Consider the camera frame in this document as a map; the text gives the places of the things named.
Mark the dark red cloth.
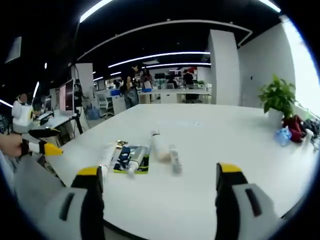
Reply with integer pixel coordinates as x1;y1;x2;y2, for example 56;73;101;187
282;114;308;143

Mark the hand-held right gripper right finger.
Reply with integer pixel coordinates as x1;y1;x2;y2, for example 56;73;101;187
215;162;286;240

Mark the bright ceiling light panel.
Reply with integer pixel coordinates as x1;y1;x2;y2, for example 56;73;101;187
79;0;115;23

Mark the person's left hand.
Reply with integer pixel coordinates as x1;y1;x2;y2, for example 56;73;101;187
0;133;25;158

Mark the computer monitor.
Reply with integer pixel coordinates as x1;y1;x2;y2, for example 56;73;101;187
59;79;76;112

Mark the white pump skincare bottle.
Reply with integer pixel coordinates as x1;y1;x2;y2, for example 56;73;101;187
149;129;171;161

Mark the grey ceiling panel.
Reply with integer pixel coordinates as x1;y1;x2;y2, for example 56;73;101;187
4;36;23;65

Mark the long ceiling light strip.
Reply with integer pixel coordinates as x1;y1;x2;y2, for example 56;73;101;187
108;51;211;68
141;62;212;69

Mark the white office chair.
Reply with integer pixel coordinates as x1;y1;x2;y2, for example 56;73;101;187
97;93;115;119

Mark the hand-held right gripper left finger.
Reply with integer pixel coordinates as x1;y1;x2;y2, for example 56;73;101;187
41;165;105;240

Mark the small white skincare bottle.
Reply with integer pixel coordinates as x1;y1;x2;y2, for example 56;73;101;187
168;144;184;175
100;143;116;176

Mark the green black foil packet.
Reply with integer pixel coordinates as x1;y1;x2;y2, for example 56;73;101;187
112;144;151;175

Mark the dark bundle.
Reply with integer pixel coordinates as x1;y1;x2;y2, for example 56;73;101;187
301;118;320;138

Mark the white skincare tube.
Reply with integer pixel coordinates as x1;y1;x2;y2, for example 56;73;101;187
126;145;149;179

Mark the white office desk row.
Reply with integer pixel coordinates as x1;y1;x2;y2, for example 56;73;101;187
138;88;213;105

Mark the potted green plant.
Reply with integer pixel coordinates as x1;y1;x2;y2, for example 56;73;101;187
258;74;298;127

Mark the black tripod stand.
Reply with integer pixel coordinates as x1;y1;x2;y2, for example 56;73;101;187
71;63;85;135

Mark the blue water jug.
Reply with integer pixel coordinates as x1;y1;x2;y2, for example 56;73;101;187
86;106;101;121

